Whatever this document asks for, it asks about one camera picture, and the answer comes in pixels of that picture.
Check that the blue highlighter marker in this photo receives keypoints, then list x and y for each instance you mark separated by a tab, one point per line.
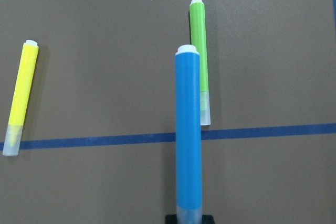
188	136

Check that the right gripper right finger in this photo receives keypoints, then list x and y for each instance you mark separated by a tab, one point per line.
208	219

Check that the brown paper table mat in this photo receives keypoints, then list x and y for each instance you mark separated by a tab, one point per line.
98	143

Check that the green highlighter marker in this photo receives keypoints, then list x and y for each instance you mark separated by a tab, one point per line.
198	39

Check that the yellow highlighter marker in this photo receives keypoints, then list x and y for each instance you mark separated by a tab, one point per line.
20	98

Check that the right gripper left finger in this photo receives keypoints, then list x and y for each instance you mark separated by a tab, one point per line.
170	219

